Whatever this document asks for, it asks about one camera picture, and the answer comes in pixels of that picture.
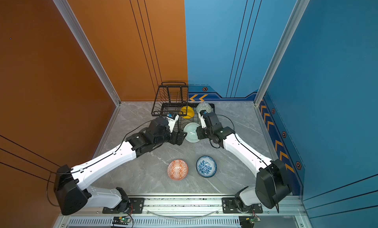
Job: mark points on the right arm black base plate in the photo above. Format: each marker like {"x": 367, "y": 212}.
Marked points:
{"x": 234, "y": 205}

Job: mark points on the green circuit board left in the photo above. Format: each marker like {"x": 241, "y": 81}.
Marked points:
{"x": 122, "y": 222}

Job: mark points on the green circuit board right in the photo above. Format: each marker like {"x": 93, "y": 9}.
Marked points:
{"x": 248, "y": 221}

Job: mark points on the blue white floral bowl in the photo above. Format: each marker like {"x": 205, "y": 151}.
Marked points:
{"x": 206, "y": 166}

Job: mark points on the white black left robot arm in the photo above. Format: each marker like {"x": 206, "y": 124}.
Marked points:
{"x": 73, "y": 186}

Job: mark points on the mint green bowl red rim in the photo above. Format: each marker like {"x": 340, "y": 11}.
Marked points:
{"x": 190, "y": 129}

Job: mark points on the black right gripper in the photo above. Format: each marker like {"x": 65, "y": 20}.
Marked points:
{"x": 199, "y": 130}

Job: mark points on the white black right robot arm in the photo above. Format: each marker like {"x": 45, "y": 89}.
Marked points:
{"x": 272, "y": 180}

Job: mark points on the green circuit board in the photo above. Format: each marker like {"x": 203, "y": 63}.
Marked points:
{"x": 122, "y": 222}
{"x": 248, "y": 221}

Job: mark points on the black wire dish rack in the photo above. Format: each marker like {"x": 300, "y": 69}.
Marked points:
{"x": 172, "y": 96}

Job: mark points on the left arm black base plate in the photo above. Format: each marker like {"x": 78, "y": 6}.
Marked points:
{"x": 132, "y": 205}

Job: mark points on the aluminium corner post right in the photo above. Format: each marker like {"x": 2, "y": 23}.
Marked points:
{"x": 290, "y": 28}

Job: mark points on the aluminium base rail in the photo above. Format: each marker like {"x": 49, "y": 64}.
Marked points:
{"x": 190, "y": 211}

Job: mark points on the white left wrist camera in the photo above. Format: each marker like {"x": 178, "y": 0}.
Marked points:
{"x": 172, "y": 119}

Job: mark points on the yellow bowl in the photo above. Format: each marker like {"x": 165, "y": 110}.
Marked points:
{"x": 187, "y": 112}

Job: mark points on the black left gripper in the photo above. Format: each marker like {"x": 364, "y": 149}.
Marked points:
{"x": 181, "y": 138}

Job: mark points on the aluminium corner post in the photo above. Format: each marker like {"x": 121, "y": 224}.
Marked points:
{"x": 81, "y": 38}
{"x": 290, "y": 28}

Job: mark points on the grey-green patterned bowl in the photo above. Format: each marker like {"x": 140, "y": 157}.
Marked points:
{"x": 203, "y": 106}

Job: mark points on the aluminium corner post left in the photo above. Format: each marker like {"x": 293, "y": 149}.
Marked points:
{"x": 81, "y": 38}

